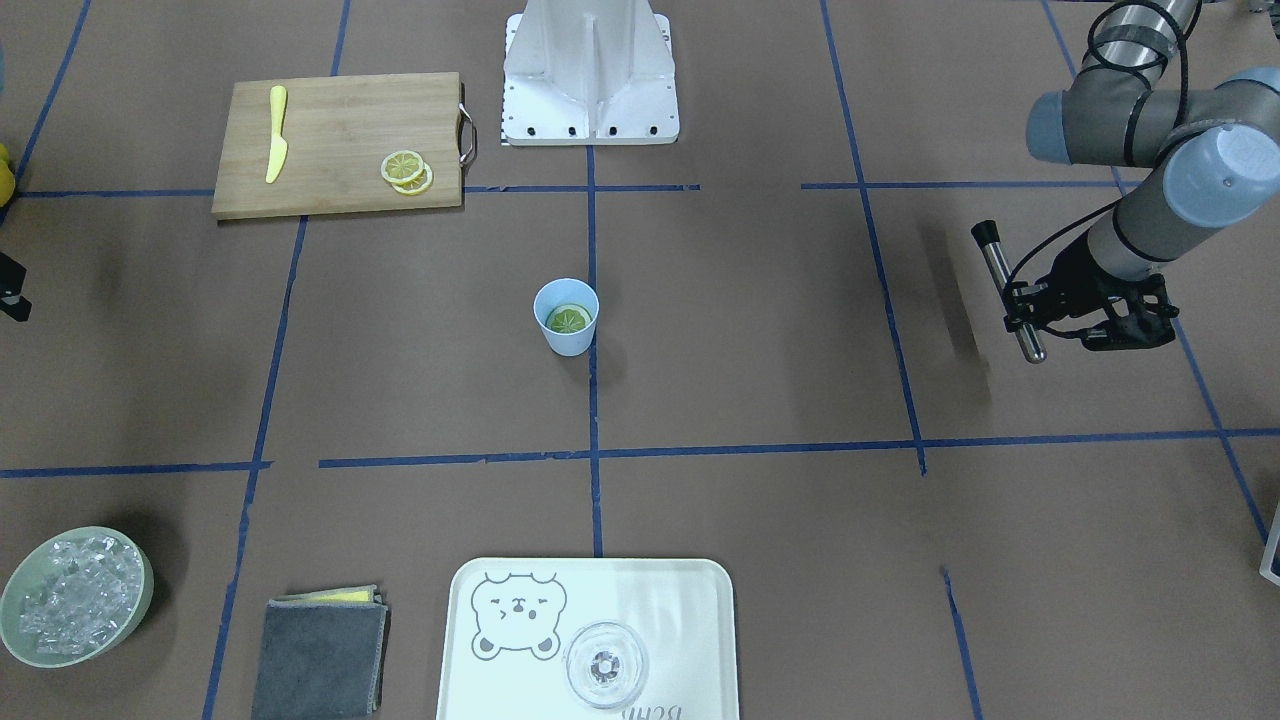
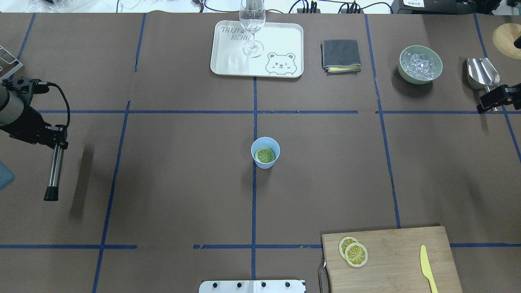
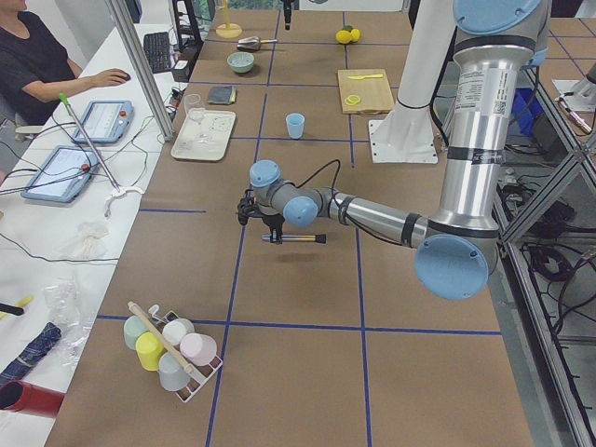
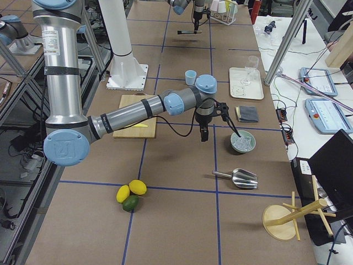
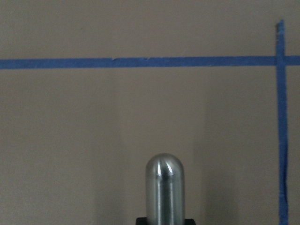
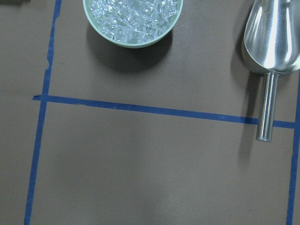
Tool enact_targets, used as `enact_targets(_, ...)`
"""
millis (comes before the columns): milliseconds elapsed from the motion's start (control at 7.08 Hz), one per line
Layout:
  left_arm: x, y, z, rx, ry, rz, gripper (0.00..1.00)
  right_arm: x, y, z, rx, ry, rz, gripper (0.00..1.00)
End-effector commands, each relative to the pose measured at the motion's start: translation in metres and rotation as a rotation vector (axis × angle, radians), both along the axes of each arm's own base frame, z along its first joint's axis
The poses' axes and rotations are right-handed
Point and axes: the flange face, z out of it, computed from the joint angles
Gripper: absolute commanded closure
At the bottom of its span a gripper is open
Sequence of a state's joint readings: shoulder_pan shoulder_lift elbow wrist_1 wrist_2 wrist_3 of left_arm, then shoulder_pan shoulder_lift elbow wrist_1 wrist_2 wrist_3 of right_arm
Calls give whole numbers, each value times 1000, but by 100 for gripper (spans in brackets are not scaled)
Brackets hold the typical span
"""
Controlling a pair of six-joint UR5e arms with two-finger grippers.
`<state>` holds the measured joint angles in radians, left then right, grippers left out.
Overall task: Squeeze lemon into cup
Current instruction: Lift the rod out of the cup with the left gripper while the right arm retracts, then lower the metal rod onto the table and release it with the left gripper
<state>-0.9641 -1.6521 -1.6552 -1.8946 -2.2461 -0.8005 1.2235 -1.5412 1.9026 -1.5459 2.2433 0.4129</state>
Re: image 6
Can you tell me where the green bowl of ice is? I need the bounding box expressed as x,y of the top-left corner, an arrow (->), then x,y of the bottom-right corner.
82,0 -> 183,49

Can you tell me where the steel ice scoop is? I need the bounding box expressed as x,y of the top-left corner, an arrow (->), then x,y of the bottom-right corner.
242,0 -> 300,142

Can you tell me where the folded grey yellow cloth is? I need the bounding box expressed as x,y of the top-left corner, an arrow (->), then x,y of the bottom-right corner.
0,0 -> 30,6

